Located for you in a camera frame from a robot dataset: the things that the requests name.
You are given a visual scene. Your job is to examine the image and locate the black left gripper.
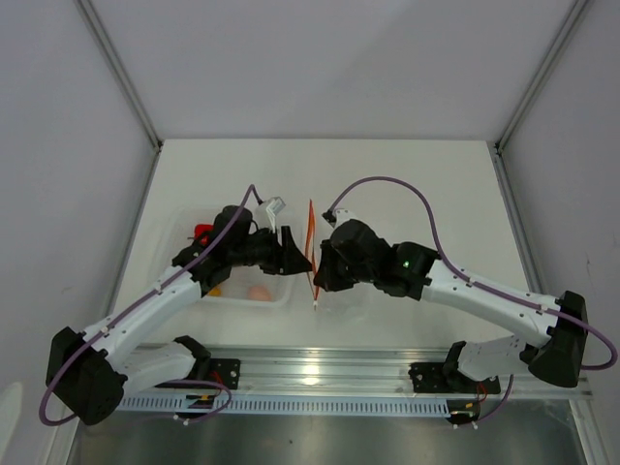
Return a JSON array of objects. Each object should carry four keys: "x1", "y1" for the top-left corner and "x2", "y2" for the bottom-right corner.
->
[{"x1": 229, "y1": 226, "x2": 313, "y2": 276}]

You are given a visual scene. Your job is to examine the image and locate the clear zip bag orange zipper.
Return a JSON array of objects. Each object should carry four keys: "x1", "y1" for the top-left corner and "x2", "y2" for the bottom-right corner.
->
[{"x1": 303, "y1": 198, "x2": 384, "y2": 321}]

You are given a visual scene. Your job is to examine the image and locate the red toy bell pepper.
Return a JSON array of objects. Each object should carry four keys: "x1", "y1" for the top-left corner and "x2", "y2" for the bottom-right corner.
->
[{"x1": 191, "y1": 224, "x2": 213, "y2": 246}]

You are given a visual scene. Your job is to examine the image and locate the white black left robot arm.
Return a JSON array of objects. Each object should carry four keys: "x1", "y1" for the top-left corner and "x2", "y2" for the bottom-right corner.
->
[{"x1": 44, "y1": 197, "x2": 311, "y2": 425}]

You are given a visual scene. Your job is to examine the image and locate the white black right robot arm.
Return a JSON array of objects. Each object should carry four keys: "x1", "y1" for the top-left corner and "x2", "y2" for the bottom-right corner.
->
[{"x1": 314, "y1": 219, "x2": 587, "y2": 391}]

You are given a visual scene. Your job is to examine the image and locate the white perforated plastic basket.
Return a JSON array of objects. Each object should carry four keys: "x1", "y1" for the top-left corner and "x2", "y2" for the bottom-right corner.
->
[{"x1": 157, "y1": 205, "x2": 297, "y2": 311}]

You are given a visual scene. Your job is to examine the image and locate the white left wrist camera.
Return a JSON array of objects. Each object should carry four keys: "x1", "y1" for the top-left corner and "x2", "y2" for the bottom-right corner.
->
[{"x1": 254, "y1": 197, "x2": 286, "y2": 233}]

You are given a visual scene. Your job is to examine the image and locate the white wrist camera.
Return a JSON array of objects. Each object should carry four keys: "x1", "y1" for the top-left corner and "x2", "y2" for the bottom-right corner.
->
[
  {"x1": 322, "y1": 208, "x2": 357, "y2": 229},
  {"x1": 254, "y1": 197, "x2": 286, "y2": 233}
]

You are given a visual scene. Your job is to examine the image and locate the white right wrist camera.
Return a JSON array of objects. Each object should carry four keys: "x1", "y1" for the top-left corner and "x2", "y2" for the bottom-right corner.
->
[{"x1": 322, "y1": 208, "x2": 357, "y2": 229}]

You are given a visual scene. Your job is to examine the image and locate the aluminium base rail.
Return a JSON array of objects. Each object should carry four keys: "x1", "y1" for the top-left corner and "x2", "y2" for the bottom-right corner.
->
[{"x1": 67, "y1": 344, "x2": 595, "y2": 401}]

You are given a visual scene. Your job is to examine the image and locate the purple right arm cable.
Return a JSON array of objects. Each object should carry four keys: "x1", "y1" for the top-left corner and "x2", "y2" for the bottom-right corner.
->
[{"x1": 328, "y1": 175, "x2": 618, "y2": 372}]

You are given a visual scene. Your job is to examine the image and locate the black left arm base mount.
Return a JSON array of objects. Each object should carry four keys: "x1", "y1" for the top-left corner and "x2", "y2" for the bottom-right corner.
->
[{"x1": 157, "y1": 357, "x2": 241, "y2": 390}]

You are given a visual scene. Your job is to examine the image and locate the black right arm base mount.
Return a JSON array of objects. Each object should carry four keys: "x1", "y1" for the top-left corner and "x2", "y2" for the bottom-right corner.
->
[{"x1": 408, "y1": 362, "x2": 501, "y2": 394}]

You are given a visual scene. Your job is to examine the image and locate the white slotted cable duct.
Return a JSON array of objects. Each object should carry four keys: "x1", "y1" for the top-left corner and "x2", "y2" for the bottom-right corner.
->
[{"x1": 116, "y1": 392, "x2": 450, "y2": 419}]

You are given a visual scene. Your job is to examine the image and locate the aluminium frame post right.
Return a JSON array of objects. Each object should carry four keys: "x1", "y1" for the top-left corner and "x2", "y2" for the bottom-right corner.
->
[{"x1": 491, "y1": 0, "x2": 595, "y2": 154}]

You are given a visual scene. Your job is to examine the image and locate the aluminium frame post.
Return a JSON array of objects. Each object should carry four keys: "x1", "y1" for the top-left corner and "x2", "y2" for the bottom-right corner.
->
[
  {"x1": 74, "y1": 0, "x2": 163, "y2": 153},
  {"x1": 491, "y1": 0, "x2": 595, "y2": 154}
]

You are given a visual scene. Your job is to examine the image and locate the aluminium frame post left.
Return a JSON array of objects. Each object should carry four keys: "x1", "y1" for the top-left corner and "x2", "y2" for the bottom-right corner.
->
[{"x1": 74, "y1": 0, "x2": 163, "y2": 153}]

